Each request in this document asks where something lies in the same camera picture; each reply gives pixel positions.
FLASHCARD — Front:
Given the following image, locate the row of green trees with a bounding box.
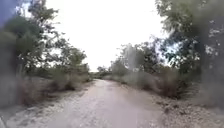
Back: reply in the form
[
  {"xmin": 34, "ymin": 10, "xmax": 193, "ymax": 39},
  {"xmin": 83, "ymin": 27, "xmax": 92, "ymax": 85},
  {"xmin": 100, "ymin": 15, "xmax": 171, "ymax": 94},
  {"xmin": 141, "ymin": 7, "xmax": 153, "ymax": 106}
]
[
  {"xmin": 96, "ymin": 0, "xmax": 224, "ymax": 101},
  {"xmin": 0, "ymin": 0, "xmax": 94, "ymax": 88}
]

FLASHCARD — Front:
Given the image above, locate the dry brown scrub verge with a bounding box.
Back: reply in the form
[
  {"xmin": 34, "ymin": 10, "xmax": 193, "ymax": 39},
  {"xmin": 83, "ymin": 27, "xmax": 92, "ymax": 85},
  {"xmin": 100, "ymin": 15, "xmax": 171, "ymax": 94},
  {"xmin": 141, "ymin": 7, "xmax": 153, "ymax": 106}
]
[
  {"xmin": 109, "ymin": 71, "xmax": 224, "ymax": 128},
  {"xmin": 0, "ymin": 73, "xmax": 96, "ymax": 118}
]

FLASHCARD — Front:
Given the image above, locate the pale dirt gravel path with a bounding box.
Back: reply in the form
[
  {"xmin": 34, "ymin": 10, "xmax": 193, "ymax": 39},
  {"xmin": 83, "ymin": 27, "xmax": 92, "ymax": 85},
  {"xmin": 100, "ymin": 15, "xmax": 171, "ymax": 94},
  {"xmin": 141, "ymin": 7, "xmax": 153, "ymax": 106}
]
[{"xmin": 5, "ymin": 78, "xmax": 188, "ymax": 128}]

